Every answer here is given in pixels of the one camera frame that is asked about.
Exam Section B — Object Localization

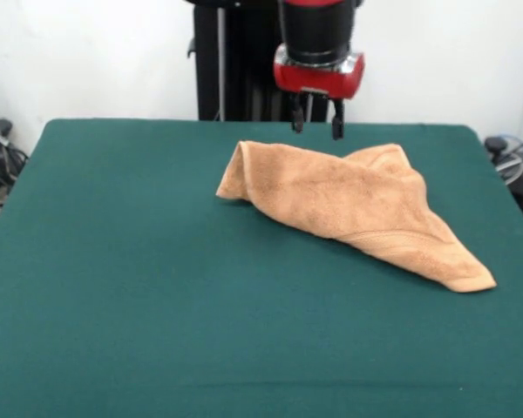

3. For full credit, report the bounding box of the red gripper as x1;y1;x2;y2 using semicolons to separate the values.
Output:
272;45;366;141

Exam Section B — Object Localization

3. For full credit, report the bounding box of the tan terry towel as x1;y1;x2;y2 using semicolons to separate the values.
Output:
215;139;499;293

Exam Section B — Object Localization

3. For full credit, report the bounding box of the dark green table cloth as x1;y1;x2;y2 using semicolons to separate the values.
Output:
0;118;523;418

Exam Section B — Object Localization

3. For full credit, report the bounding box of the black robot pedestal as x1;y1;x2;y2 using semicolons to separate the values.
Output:
184;0;365;123

